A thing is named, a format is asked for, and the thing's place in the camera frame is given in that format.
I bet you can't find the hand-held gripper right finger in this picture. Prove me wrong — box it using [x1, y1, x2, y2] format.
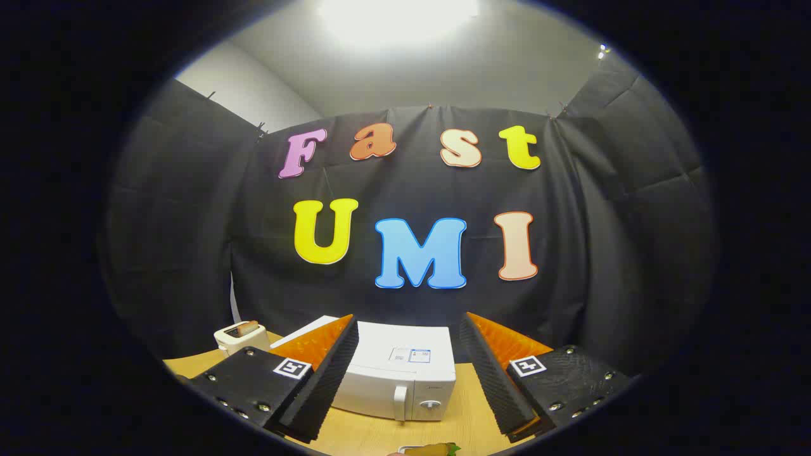
[459, 312, 634, 444]

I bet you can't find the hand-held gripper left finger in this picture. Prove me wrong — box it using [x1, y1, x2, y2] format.
[188, 313, 359, 444]

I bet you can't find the white toaster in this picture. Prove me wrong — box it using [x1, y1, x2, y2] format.
[214, 320, 272, 357]

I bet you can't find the white microwave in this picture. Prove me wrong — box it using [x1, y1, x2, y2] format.
[329, 321, 457, 423]

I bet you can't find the brown bread lettuce sandwich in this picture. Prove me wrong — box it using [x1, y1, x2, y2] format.
[404, 443, 461, 456]

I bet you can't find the ceiling light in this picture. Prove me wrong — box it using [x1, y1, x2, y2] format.
[317, 0, 482, 45]

